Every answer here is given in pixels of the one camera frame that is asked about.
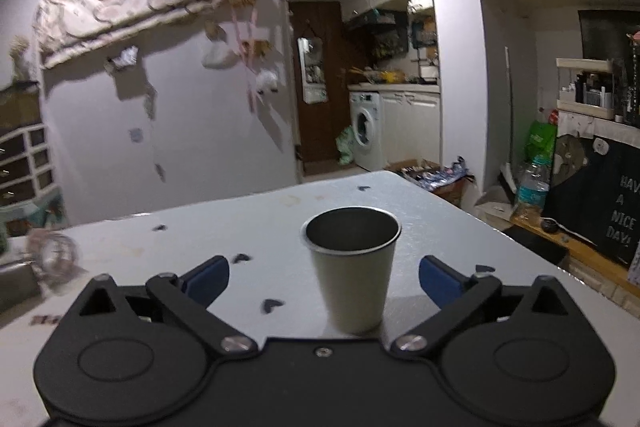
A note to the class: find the white lower kitchen cabinets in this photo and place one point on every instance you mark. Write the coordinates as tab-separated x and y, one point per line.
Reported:
410	127

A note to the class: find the white washing machine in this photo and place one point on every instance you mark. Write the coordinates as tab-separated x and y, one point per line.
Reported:
365	131

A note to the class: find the cardboard box of packets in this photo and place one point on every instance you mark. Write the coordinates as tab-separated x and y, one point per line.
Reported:
434	178

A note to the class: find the black lettered sign board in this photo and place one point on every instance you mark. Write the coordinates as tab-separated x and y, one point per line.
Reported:
596	193

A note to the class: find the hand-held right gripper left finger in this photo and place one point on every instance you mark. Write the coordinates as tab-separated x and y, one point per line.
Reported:
207	277

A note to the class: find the green patterned bag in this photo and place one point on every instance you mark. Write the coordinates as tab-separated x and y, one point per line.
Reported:
346	145

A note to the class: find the white storage rack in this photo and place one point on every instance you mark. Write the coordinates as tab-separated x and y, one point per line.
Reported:
590	89

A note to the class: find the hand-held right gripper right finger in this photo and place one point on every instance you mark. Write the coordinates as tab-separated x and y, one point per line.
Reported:
440	279

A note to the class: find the hanging wall mirror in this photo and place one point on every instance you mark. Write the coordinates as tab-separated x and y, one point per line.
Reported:
311	69

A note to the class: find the steel cup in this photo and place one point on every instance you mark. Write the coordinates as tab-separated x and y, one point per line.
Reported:
351	268

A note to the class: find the green shopping bag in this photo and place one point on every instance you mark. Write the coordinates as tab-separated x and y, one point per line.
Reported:
541	141

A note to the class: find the white drawer cabinet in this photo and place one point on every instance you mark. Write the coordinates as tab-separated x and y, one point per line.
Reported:
25	157

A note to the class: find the clear plastic water bottle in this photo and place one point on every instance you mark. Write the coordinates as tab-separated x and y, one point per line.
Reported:
533	188

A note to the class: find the wooden door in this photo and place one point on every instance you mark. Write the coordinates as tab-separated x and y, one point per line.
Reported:
320	87

